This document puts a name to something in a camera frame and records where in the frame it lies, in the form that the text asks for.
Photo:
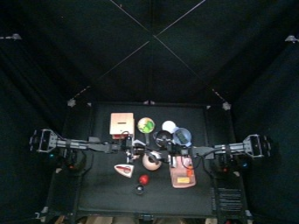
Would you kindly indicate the beige round bowl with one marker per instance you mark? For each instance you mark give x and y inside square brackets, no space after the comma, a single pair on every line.
[151,165]

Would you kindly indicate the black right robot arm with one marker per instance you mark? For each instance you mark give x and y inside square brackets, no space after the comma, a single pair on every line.
[230,148]

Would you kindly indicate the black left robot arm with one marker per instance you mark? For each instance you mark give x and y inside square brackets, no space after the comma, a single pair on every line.
[73,144]

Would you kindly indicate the black round pan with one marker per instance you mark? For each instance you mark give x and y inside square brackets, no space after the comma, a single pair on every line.
[163,137]

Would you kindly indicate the blue bowl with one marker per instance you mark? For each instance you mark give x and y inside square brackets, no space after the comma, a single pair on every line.
[182,136]

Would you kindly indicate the small red toy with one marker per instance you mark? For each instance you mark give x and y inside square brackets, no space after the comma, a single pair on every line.
[144,179]

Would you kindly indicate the pink cutting board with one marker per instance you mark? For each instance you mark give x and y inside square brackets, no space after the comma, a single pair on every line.
[182,173]

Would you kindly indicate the green yellow round paddle toy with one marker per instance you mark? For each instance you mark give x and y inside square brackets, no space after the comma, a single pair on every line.
[146,125]

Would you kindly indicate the small orange toy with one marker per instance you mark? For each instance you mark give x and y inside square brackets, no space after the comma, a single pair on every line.
[190,172]

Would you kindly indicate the white triangular watermelon slice toy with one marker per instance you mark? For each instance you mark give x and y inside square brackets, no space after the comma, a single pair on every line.
[123,170]

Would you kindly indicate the yellow rectangular toy piece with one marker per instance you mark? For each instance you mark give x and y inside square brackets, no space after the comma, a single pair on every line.
[183,180]

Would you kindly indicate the grey metal frame bracket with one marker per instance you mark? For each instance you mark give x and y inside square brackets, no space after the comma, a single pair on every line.
[226,106]

